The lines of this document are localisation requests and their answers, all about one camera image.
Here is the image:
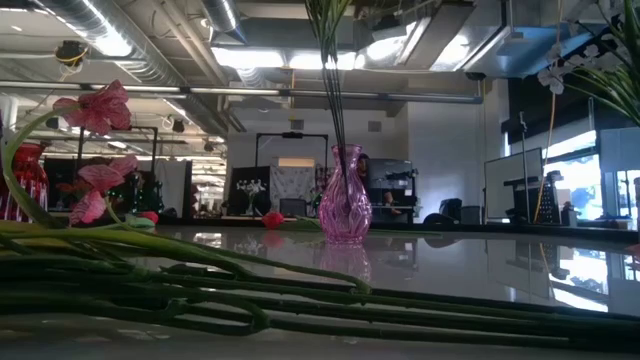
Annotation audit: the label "pink glass vase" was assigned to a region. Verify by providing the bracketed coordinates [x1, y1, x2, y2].
[318, 143, 374, 245]

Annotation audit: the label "red rose stem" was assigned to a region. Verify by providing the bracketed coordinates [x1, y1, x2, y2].
[261, 210, 326, 232]
[124, 210, 160, 231]

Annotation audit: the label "flower stems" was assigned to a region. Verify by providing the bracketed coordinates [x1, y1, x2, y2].
[304, 0, 354, 201]

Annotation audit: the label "pink flower bunch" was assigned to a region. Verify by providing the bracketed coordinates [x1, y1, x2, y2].
[0, 79, 640, 354]

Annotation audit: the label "red glass vase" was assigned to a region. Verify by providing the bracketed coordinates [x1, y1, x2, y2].
[0, 142, 50, 224]

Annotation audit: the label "red patterned cloth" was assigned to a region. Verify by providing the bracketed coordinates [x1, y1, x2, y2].
[314, 167, 332, 201]

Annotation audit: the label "white patterned cloth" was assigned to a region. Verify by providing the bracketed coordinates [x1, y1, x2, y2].
[269, 164, 317, 217]

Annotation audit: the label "person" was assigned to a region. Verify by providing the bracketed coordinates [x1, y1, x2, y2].
[357, 153, 404, 217]

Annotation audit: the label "small white flower bouquet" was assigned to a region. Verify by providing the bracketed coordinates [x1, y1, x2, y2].
[235, 179, 269, 216]

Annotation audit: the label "black equipment shelf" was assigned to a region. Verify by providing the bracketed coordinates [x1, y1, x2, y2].
[368, 158, 420, 225]

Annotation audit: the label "black backdrop panel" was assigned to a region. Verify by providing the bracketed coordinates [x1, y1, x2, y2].
[227, 166, 272, 217]

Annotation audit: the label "horizontal grey ceiling pipe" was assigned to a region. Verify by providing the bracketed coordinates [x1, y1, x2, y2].
[0, 81, 484, 105]

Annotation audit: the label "black office chair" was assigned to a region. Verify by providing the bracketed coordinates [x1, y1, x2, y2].
[422, 197, 464, 226]

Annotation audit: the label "long ceiling light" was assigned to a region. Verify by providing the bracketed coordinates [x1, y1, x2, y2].
[209, 46, 359, 71]

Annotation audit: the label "grey bin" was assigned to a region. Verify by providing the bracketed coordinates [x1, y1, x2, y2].
[459, 204, 482, 225]

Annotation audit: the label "white board panel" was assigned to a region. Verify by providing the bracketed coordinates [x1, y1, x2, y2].
[483, 147, 545, 221]

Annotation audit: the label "thin grey stand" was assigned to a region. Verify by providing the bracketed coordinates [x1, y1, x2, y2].
[517, 110, 532, 224]

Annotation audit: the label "black ceiling device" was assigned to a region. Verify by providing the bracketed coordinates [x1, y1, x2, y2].
[53, 39, 90, 69]

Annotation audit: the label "silver box ceiling duct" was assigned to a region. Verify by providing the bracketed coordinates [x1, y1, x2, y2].
[357, 0, 516, 76]

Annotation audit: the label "black aluminium table frame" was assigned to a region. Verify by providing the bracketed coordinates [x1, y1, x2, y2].
[159, 219, 640, 246]

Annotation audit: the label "narrow silver ventilation duct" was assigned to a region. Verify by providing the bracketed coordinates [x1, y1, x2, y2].
[199, 0, 249, 45]

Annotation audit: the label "yellow hanging cable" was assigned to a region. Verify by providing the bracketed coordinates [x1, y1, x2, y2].
[532, 0, 564, 224]

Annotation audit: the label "large silver ventilation duct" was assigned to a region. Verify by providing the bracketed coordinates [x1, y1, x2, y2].
[29, 0, 189, 89]

